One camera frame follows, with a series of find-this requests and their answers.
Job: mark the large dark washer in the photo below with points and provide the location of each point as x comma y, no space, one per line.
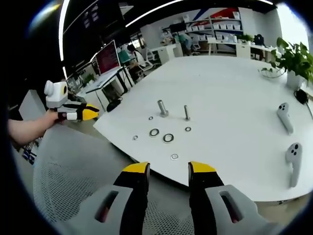
164,138
150,132

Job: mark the grey mesh chair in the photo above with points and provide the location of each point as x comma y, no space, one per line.
73,159

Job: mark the monitor with red screen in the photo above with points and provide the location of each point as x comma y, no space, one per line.
107,57

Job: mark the white background table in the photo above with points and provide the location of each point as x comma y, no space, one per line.
230,45

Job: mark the shelf with white bins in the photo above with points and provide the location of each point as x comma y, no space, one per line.
212,27

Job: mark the thin threaded stud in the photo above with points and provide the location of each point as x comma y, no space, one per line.
186,113

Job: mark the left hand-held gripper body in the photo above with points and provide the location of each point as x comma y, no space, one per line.
55,94

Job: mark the white office chair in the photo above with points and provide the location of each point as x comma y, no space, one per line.
149,58

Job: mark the person's left hand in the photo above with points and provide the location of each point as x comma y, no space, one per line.
55,117

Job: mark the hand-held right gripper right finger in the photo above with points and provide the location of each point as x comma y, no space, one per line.
210,210

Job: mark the black rounded object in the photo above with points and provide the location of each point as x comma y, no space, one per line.
113,105

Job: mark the small green plant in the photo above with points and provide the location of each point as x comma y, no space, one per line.
245,38

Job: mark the white desk black legs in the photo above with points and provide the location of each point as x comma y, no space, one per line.
105,79

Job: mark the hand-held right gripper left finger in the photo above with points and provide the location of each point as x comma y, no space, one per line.
111,208

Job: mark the medium pale washer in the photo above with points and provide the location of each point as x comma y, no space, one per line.
171,157

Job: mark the black bag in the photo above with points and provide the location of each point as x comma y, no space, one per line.
259,39

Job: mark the white handheld controller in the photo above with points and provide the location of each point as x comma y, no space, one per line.
284,117
294,164

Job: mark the thick threaded stud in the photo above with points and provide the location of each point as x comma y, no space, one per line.
162,109

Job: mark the green potted plant white pot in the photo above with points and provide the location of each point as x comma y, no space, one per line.
294,58

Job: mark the ceiling light strip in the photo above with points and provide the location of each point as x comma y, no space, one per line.
61,31
151,12

